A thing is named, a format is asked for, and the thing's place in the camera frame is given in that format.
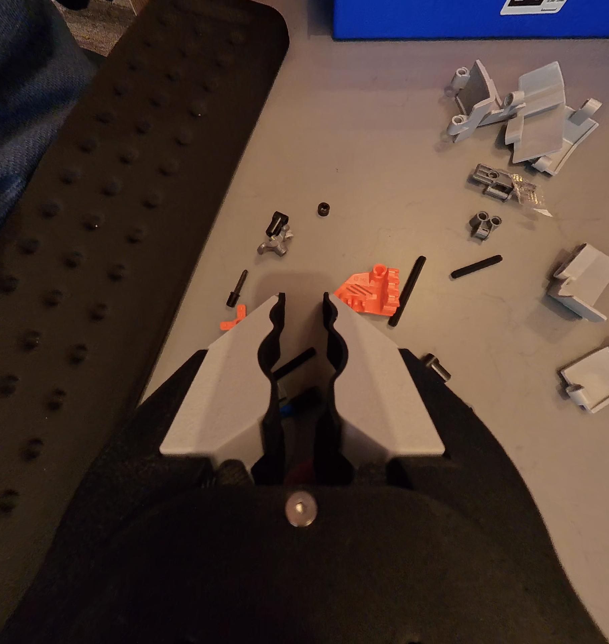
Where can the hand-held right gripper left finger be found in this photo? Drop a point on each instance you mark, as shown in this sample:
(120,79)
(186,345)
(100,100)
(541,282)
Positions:
(219,402)

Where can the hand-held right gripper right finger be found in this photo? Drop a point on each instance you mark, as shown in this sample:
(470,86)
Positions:
(385,402)

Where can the small orange connector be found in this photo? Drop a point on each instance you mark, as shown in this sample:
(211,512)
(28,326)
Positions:
(231,322)

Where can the small black connector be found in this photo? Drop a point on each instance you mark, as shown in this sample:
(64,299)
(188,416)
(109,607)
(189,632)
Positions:
(435,366)

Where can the black and blue pin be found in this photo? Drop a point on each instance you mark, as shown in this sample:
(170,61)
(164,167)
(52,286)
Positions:
(307,397)

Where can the orange wedge panel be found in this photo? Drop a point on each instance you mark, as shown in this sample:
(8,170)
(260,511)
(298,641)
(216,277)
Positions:
(369,292)

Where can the long black pin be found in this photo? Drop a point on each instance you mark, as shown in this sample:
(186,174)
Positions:
(236,289)

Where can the short black axle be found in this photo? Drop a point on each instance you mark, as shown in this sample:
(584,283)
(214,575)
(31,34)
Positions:
(476,267)

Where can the grey joint with black pin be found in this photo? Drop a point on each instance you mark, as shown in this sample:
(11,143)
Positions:
(274,241)

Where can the black dimpled foam pad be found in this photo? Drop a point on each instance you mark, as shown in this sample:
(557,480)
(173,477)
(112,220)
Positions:
(108,251)

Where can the small black bush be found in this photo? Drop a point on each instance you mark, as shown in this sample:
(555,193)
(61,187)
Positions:
(324,210)

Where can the dark grey double tube connector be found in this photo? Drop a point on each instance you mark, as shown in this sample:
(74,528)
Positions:
(484,225)

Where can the light grey flat clip panel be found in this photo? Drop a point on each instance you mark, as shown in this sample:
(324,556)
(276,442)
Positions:
(598,377)

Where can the light grey boxy panel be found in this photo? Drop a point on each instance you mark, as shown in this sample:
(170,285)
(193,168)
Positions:
(586,281)

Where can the dark grey connector block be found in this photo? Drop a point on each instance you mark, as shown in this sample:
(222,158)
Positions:
(490,181)

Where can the small clear plastic wrapper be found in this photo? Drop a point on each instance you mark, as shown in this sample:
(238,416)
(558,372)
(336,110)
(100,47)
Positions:
(530,193)

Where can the person's blue clothed torso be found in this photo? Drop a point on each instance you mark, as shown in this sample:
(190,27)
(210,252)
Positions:
(23,100)

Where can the blue plastic bin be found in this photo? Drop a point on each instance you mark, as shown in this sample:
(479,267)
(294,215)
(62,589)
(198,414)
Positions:
(435,20)

